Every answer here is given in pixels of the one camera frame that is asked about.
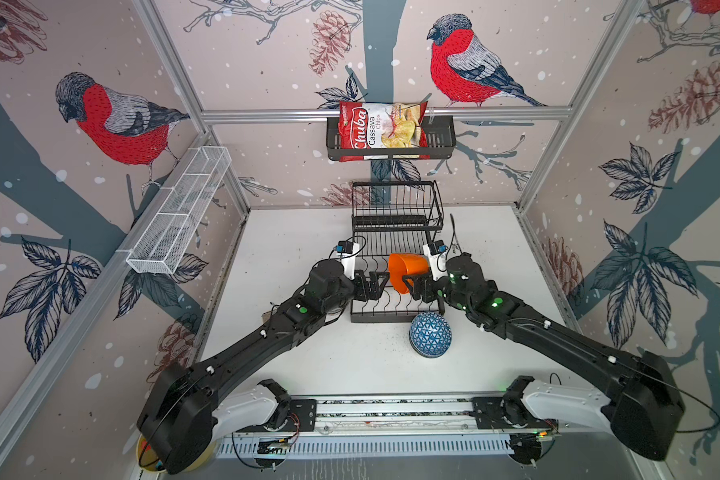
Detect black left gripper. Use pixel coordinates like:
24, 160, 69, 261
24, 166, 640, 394
321, 267, 390, 315

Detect orange plastic bowl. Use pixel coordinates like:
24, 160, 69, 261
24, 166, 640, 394
388, 253, 430, 295

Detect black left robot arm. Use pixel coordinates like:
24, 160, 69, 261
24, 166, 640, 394
137, 259, 389, 474

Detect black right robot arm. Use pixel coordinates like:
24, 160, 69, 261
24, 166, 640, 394
402, 253, 685, 461

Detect blue patterned bowl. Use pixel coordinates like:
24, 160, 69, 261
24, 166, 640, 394
409, 312, 452, 358

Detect red cassava chips bag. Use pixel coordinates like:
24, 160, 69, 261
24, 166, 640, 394
338, 101, 428, 151

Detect yellow pen cup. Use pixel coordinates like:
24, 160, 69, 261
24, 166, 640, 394
135, 435, 218, 473

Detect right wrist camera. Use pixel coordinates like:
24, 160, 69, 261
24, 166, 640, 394
423, 240, 448, 280

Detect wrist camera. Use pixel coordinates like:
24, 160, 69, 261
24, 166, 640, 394
335, 239, 360, 280
423, 240, 448, 280

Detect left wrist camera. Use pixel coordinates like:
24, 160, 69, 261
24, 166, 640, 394
335, 239, 360, 280

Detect black wire dish rack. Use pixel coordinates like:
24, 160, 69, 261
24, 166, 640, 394
350, 181, 444, 324

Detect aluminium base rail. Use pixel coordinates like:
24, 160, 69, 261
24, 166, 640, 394
214, 392, 586, 463

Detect black wall shelf basket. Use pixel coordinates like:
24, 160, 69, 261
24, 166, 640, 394
326, 116, 456, 161

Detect white wire mesh basket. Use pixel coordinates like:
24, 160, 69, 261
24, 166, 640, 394
126, 146, 231, 275

